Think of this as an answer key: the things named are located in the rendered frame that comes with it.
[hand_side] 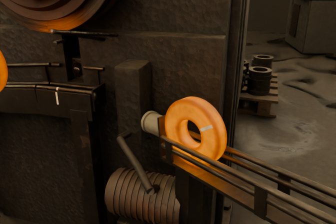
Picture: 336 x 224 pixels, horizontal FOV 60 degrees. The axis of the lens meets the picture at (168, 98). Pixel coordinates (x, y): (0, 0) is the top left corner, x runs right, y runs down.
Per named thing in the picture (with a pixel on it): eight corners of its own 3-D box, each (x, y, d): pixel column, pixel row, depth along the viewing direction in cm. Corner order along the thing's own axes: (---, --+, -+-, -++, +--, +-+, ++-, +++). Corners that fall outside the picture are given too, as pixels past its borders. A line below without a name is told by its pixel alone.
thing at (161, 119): (183, 148, 75) (181, 109, 72) (184, 149, 75) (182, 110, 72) (160, 158, 71) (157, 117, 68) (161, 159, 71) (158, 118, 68)
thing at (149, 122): (159, 128, 81) (157, 107, 79) (180, 137, 74) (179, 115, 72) (141, 134, 77) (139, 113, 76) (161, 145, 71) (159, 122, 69)
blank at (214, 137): (190, 166, 71) (180, 172, 68) (165, 107, 72) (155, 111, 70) (239, 155, 59) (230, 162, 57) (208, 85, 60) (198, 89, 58)
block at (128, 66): (131, 127, 98) (128, 57, 89) (154, 130, 95) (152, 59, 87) (117, 143, 88) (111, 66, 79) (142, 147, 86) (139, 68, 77)
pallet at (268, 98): (138, 100, 269) (136, 53, 253) (166, 75, 341) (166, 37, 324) (275, 118, 233) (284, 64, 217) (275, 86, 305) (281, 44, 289)
